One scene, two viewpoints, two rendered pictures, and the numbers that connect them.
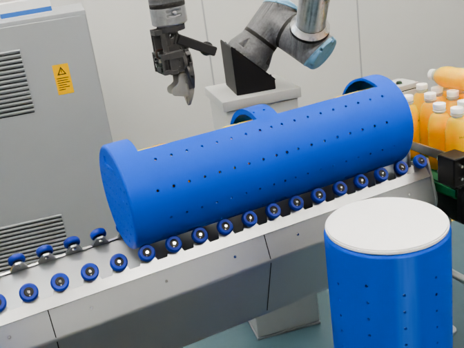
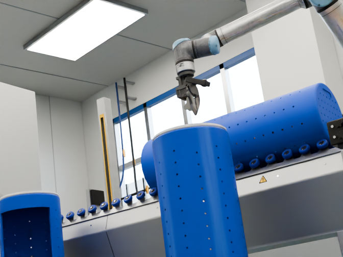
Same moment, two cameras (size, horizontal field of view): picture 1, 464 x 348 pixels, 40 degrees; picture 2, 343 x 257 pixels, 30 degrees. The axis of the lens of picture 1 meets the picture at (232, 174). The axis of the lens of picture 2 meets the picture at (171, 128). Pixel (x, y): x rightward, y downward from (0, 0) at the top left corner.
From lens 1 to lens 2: 2.58 m
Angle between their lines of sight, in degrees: 68
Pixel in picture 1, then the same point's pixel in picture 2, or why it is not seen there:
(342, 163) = (260, 136)
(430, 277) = (169, 150)
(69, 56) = not seen: hidden behind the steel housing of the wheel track
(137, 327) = (144, 235)
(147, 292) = (147, 212)
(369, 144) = (279, 122)
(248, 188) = not seen: hidden behind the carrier
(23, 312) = (99, 214)
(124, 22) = not seen: outside the picture
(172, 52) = (180, 85)
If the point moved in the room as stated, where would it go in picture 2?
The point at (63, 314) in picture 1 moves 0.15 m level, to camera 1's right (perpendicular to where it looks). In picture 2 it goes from (112, 218) to (126, 211)
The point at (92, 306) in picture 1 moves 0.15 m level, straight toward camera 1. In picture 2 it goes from (123, 216) to (99, 214)
